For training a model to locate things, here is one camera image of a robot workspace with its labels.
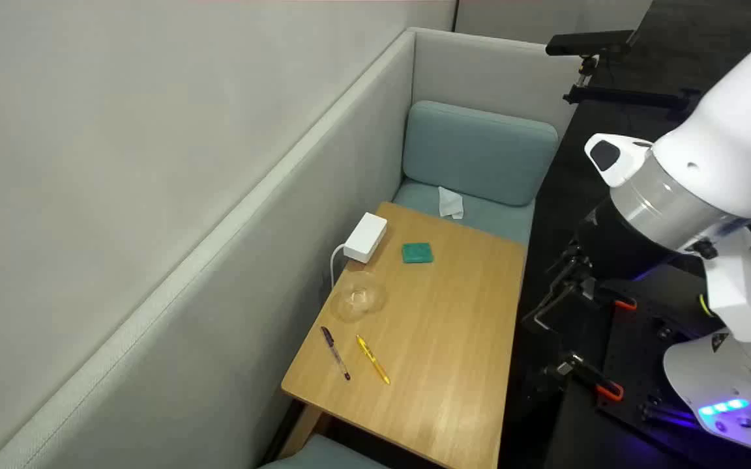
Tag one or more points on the crumpled white tissue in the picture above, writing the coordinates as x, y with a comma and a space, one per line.
448, 203

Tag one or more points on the white power adapter box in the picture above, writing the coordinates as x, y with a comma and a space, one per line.
366, 237

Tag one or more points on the teal bench seat cushion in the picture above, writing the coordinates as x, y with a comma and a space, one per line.
512, 222

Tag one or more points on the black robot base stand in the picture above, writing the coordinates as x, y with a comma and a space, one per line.
557, 424

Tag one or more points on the black pen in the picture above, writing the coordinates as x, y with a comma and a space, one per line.
334, 353

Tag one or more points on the teal seat back cushion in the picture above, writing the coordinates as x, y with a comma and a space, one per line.
476, 153

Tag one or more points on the green sponge block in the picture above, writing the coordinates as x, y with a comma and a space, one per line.
418, 254

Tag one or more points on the black clamp with orange handle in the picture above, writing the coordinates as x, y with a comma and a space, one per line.
573, 366
573, 280

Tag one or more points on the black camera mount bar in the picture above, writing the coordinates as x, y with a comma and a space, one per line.
610, 74

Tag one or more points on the clear plastic cup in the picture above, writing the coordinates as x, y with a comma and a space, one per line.
357, 298

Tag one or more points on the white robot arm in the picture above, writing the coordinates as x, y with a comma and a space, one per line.
690, 194

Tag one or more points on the yellow marker pen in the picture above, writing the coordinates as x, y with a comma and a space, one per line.
373, 360

